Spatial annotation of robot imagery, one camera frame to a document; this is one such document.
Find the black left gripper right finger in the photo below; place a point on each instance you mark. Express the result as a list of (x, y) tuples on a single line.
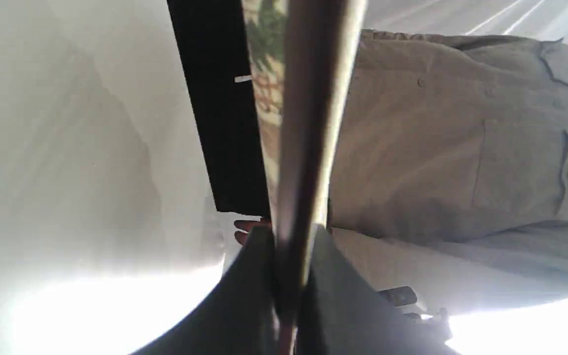
[(341, 314)]

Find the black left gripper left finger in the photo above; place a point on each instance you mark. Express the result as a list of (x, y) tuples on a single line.
[(237, 317)]

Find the folding paper fan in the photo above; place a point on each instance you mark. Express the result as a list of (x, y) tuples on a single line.
[(300, 54)]

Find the white backdrop cloth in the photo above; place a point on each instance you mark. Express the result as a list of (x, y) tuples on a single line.
[(99, 163)]

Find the person in beige shirt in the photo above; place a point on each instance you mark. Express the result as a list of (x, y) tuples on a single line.
[(451, 171)]

